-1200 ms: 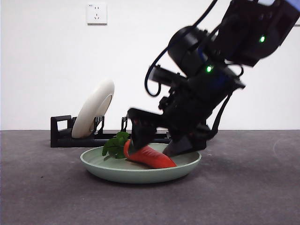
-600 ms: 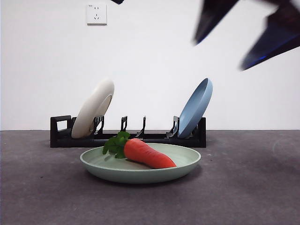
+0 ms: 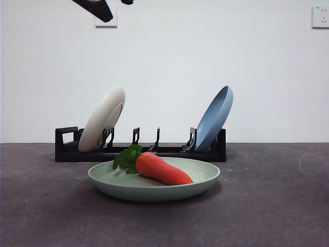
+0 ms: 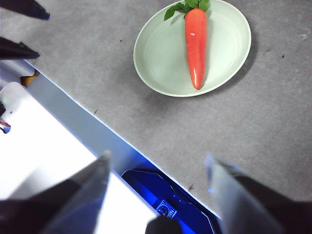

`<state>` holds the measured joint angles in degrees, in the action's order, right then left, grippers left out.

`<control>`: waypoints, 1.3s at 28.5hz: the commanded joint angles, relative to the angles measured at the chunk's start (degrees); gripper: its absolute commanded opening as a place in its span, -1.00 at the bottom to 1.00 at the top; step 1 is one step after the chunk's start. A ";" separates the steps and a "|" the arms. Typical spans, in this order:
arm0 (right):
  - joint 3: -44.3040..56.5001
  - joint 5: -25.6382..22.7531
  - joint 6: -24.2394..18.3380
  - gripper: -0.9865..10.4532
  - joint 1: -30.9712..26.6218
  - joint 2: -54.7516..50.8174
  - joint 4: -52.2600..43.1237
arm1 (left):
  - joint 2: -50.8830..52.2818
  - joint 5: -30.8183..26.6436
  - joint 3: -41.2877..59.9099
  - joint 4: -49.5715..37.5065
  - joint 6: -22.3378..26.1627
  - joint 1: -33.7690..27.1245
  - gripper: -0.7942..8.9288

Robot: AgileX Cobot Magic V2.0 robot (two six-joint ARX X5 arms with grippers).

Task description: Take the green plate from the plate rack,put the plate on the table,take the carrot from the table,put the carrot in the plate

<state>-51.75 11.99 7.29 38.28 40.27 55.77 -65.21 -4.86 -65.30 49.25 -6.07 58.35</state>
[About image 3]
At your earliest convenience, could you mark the orange toy carrot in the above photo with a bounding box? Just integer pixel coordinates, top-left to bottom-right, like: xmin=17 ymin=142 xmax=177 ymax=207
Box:
xmin=112 ymin=144 xmax=194 ymax=186

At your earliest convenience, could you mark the green plate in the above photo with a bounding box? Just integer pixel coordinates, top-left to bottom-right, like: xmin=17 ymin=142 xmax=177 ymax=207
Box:
xmin=87 ymin=156 xmax=222 ymax=202

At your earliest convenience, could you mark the cream plate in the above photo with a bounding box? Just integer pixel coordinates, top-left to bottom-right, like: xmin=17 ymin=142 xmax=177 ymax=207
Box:
xmin=78 ymin=85 xmax=126 ymax=152

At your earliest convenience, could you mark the blue plate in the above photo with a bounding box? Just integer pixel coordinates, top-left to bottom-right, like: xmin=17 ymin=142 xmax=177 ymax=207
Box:
xmin=194 ymin=85 xmax=234 ymax=152

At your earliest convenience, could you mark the black plate rack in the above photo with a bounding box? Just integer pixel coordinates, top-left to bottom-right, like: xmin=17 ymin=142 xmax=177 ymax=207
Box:
xmin=55 ymin=126 xmax=227 ymax=163

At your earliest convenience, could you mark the white wall socket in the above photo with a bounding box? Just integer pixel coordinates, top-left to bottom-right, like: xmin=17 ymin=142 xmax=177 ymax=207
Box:
xmin=312 ymin=5 xmax=329 ymax=29
xmin=95 ymin=5 xmax=118 ymax=28

